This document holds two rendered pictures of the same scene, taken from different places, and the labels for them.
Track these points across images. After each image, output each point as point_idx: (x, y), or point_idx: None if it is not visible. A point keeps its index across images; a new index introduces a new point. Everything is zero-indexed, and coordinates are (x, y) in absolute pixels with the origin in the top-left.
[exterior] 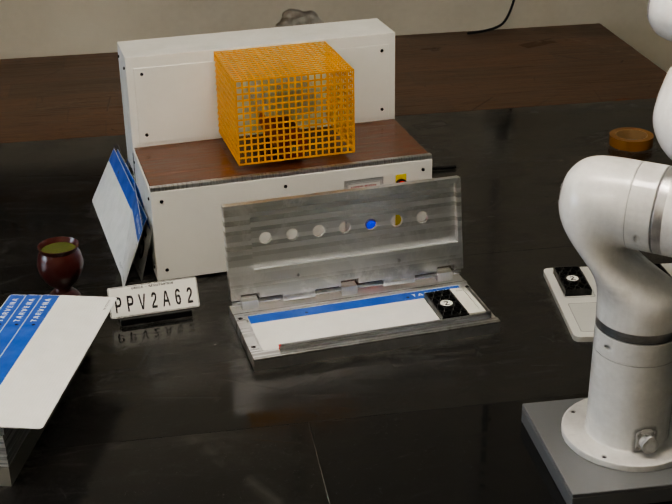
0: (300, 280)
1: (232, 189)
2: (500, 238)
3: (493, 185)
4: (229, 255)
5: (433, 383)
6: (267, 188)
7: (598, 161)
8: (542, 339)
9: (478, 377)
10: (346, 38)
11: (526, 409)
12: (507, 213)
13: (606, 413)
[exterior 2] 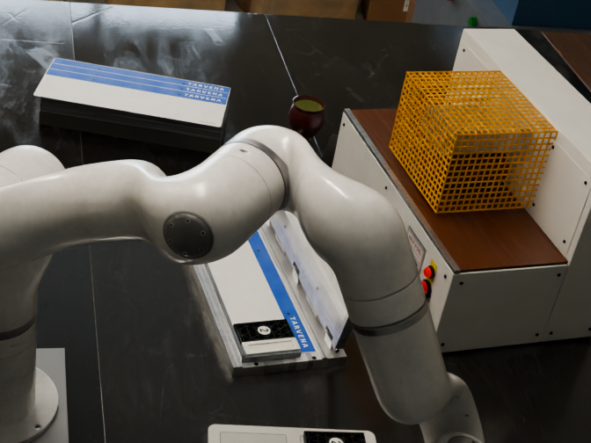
0: (283, 232)
1: (368, 156)
2: None
3: None
4: None
5: (138, 318)
6: (380, 177)
7: (22, 148)
8: (215, 405)
9: (145, 348)
10: (571, 144)
11: (53, 348)
12: (536, 435)
13: None
